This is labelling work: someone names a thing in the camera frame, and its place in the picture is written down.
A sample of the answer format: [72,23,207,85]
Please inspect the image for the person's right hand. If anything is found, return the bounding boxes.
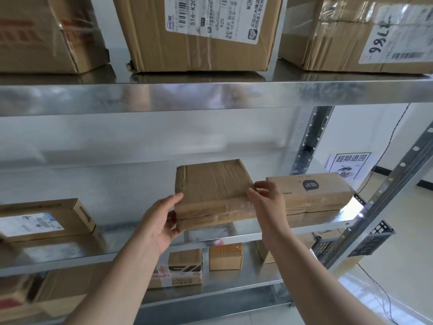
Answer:
[246,180,291,251]

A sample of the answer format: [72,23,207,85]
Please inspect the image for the person's left hand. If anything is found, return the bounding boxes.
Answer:
[134,192,184,258]

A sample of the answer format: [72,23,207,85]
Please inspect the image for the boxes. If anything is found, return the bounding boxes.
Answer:
[0,172,353,322]

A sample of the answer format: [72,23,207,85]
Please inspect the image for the brown parcel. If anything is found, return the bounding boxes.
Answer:
[174,158,257,233]

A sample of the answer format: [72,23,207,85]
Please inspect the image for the slim box with blue-edged label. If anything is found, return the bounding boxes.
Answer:
[0,198,97,243]

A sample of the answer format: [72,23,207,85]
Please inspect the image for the black plastic crate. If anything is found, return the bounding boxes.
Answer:
[311,219,396,268]

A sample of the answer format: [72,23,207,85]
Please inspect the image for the metal shelving rack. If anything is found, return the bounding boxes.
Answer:
[0,47,433,325]

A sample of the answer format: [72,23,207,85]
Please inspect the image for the tape-wrapped cubic cardboard box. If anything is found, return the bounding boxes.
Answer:
[111,0,285,73]

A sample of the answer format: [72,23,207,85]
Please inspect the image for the cardboard box with handwritten label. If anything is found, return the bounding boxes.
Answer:
[279,0,433,75]

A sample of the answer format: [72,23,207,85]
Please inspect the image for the long box red print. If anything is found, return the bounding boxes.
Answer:
[0,0,111,75]

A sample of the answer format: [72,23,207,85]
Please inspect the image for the person's left forearm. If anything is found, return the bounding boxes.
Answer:
[64,233,170,325]

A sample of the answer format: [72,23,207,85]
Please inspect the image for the person's right forearm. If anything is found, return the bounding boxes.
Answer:
[267,228,386,325]

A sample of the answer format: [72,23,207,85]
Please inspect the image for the white printed notice sheet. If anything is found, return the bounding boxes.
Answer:
[326,152,372,181]

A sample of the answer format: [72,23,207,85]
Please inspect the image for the thin black cable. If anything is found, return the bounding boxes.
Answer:
[357,103,412,325]

